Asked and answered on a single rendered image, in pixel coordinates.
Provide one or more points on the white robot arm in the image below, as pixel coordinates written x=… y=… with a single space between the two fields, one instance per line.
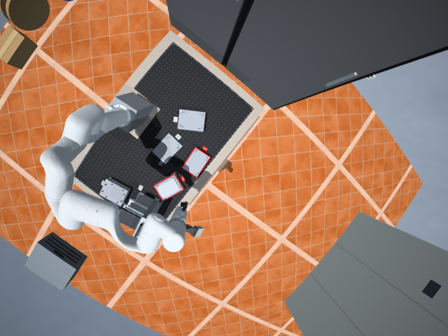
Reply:
x=73 y=208

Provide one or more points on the black microplate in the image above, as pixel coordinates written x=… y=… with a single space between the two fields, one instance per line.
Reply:
x=129 y=219

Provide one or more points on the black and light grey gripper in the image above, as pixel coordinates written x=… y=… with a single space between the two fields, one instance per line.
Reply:
x=179 y=211

